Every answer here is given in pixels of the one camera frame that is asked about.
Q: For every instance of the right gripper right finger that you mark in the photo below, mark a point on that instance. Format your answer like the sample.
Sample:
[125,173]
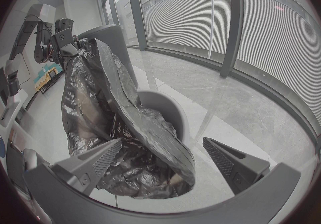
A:
[240,167]

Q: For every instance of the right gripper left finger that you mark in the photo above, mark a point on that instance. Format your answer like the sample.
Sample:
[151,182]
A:
[82,167]

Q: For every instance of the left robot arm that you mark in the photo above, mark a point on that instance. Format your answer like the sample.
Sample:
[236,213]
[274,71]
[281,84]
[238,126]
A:
[41,49]

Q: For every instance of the black plastic bag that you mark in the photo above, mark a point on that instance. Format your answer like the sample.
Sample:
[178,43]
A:
[85,117]

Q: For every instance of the dark grey round chair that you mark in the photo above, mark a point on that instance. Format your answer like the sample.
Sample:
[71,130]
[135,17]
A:
[110,39]

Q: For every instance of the window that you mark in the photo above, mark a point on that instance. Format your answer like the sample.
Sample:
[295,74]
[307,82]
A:
[275,42]

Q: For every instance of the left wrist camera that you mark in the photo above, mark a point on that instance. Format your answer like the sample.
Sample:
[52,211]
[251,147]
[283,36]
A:
[62,37]

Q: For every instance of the small low table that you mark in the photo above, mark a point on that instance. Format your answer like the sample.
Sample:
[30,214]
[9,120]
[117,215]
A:
[47,80]

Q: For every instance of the white trash bin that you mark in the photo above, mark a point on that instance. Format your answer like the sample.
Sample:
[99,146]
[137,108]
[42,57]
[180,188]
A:
[174,112]

